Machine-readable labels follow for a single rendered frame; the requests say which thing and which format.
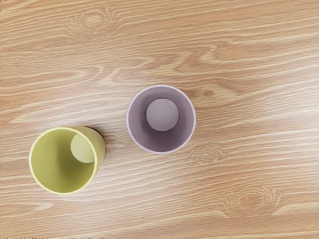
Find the yellow-green cup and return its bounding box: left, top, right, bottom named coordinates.
left=28, top=125, right=106, bottom=196

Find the pale lilac cup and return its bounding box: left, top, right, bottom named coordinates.
left=126, top=84, right=197, bottom=155

